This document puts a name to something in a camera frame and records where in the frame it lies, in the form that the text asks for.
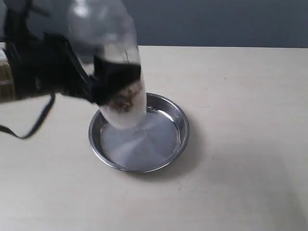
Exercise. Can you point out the clear plastic shaker bottle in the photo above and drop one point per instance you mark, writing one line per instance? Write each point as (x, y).
(105, 29)

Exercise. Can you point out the round stainless steel tray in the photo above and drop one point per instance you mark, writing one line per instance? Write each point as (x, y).
(157, 141)

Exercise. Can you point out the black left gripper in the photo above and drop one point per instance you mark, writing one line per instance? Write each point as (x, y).
(107, 80)

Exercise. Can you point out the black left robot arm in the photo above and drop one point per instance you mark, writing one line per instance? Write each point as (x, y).
(31, 67)

